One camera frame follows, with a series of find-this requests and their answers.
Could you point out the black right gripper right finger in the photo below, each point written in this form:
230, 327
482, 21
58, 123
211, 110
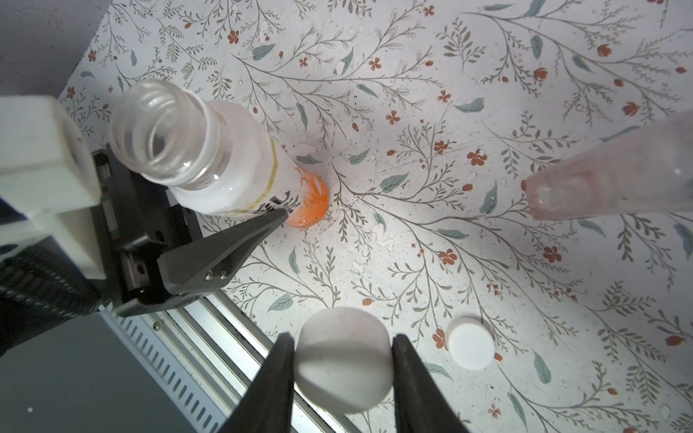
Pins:
419, 404

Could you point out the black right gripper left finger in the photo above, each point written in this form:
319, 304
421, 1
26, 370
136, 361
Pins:
267, 403

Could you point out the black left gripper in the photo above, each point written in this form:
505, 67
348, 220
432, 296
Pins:
137, 223

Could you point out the white round bottle cap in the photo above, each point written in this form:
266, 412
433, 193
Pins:
343, 361

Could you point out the white bottle orange base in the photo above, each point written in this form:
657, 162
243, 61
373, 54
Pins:
213, 156

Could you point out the small white bottle cap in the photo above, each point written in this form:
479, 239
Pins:
470, 344

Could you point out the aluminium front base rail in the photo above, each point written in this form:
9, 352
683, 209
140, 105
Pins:
104, 373

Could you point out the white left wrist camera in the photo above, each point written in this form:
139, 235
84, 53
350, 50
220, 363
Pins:
49, 183

